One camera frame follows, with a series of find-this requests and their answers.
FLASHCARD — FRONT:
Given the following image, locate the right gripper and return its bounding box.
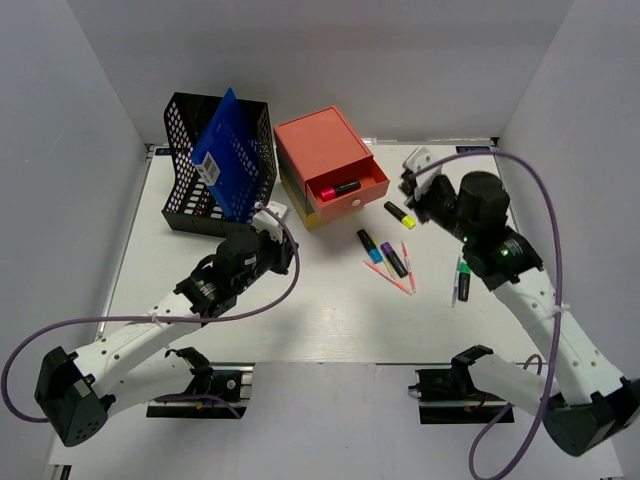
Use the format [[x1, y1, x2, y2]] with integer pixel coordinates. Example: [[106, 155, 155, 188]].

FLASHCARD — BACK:
[[396, 178, 473, 243]]

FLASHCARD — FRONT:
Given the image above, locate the purple highlighter marker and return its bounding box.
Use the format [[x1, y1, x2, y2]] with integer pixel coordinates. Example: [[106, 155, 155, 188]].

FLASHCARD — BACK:
[[380, 242, 408, 278]]

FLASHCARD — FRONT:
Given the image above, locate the pink highlighter marker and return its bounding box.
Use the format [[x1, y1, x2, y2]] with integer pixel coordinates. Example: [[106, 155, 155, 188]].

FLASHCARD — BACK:
[[320, 180, 361, 202]]

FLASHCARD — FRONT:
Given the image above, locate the blue plastic folder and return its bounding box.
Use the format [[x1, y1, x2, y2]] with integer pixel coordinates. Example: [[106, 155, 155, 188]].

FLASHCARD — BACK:
[[191, 88, 260, 223]]

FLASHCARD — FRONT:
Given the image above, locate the salmon top drawer box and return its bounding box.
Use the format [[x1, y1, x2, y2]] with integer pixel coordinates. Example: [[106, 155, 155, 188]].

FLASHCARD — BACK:
[[274, 106, 389, 222]]

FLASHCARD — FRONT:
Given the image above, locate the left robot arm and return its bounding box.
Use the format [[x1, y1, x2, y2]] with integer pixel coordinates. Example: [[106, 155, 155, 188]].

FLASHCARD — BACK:
[[35, 229, 298, 447]]

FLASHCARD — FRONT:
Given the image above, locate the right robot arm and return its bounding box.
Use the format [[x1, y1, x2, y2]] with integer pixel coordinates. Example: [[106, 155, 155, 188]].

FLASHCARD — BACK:
[[399, 170, 639, 457]]

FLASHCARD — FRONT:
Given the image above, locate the yellow highlighter marker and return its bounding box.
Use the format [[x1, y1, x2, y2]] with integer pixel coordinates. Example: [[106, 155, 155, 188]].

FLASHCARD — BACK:
[[384, 201, 416, 229]]

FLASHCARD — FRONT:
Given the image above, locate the yellow bottom drawer box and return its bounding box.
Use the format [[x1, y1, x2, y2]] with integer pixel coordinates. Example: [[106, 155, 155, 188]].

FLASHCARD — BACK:
[[281, 176, 326, 230]]

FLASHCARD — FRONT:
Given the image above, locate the pink thin pen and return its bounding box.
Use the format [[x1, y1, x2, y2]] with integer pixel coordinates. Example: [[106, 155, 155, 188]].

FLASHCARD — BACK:
[[401, 240, 417, 294]]

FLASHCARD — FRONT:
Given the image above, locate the green middle drawer box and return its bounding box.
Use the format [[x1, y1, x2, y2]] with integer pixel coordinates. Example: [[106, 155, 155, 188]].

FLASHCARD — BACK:
[[278, 161, 314, 216]]

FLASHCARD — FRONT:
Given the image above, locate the yellow thin pen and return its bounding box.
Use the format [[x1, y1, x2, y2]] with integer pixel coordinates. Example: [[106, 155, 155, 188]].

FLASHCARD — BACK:
[[374, 247, 396, 279]]

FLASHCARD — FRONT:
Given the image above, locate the blue highlighter marker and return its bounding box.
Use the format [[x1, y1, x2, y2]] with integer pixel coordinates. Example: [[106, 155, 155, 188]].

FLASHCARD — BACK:
[[356, 229, 383, 264]]

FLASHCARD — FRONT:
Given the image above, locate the green highlighter marker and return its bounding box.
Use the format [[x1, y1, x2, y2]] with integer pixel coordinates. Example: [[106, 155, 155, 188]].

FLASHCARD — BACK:
[[457, 261, 472, 302]]

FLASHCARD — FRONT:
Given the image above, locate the orange thin pen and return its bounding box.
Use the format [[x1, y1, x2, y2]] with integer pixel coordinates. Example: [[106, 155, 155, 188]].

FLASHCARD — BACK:
[[362, 260, 412, 295]]

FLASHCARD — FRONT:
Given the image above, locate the blue thin pen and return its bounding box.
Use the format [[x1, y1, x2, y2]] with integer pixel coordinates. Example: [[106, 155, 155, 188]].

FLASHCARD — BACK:
[[451, 255, 462, 308]]

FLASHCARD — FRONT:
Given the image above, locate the black mesh file holder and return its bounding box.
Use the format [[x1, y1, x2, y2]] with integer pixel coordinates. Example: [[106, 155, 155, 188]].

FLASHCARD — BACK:
[[162, 89, 277, 238]]

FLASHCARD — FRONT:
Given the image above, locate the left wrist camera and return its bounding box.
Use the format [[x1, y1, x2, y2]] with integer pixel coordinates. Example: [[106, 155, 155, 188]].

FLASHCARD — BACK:
[[251, 201, 290, 244]]

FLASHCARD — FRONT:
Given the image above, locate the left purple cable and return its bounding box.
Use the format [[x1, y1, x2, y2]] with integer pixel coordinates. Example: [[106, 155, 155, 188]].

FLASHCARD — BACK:
[[0, 202, 302, 425]]

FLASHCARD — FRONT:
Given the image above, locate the purple cable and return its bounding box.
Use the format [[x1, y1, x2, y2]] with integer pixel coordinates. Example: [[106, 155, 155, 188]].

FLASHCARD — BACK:
[[0, 202, 302, 425], [413, 151, 566, 480]]

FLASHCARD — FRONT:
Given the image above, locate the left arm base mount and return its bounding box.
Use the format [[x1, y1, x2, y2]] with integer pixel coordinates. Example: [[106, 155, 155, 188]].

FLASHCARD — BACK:
[[146, 364, 254, 420]]

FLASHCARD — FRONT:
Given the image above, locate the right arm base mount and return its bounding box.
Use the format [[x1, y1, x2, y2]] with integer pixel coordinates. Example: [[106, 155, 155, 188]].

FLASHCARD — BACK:
[[408, 367, 507, 425]]

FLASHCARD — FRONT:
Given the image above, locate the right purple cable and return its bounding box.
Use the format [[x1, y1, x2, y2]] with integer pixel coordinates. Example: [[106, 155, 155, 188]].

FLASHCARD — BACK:
[[413, 151, 566, 480]]

